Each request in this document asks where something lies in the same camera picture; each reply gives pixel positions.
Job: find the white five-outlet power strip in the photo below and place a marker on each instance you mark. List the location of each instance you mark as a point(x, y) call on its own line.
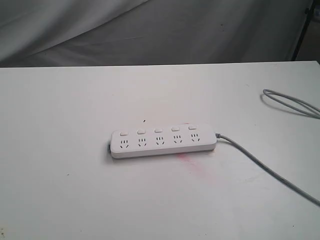
point(162, 140)

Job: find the white backdrop cloth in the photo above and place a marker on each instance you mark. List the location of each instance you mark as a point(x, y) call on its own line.
point(63, 33)

